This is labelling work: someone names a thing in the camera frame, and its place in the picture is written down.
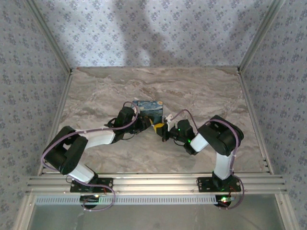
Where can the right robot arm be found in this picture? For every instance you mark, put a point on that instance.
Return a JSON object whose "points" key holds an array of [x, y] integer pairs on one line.
{"points": [[223, 165]]}

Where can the aluminium frame leg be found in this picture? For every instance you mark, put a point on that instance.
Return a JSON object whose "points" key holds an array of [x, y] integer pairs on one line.
{"points": [[25, 213], [286, 213]]}

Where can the aluminium corner post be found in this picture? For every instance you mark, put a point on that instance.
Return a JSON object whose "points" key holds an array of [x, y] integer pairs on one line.
{"points": [[50, 36], [261, 36]]}

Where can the grey metal panel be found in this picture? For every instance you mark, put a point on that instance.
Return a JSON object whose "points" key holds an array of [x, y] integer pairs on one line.
{"points": [[156, 218]]}

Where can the long aluminium frame rail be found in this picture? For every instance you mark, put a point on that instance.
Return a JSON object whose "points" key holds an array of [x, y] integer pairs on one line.
{"points": [[156, 184]]}

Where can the aluminium side rail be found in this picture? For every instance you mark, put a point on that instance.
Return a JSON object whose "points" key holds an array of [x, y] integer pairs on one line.
{"points": [[56, 119], [254, 119]]}

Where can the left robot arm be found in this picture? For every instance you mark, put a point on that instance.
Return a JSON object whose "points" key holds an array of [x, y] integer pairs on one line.
{"points": [[98, 137]]}

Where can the blue starry night box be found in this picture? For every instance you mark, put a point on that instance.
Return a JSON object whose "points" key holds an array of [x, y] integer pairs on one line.
{"points": [[148, 106]]}

